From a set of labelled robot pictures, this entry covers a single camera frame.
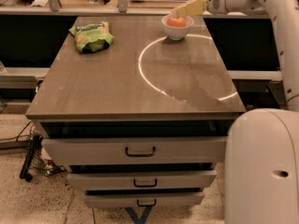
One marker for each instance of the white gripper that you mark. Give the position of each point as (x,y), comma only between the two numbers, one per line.
(194,7)

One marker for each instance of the red orange apple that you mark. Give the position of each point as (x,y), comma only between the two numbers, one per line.
(176,22)

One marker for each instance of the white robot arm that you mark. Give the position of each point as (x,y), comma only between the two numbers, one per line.
(261,177)

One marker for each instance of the white ceramic bowl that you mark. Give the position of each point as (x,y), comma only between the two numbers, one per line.
(177,33)

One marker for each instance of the green snack bag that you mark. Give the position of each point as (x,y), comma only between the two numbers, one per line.
(92,37)

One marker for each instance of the grey drawer cabinet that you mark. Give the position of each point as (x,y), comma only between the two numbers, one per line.
(144,85)

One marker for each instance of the top grey drawer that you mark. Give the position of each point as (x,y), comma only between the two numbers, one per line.
(112,151)

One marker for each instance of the grey drawer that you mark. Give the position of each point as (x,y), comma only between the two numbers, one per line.
(144,200)
(151,180)
(112,151)

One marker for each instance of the middle grey drawer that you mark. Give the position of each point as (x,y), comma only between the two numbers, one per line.
(151,180)

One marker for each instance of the bottom grey drawer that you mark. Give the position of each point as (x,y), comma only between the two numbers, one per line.
(144,200)

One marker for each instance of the black wheeled stand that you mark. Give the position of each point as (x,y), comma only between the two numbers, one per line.
(33,148)

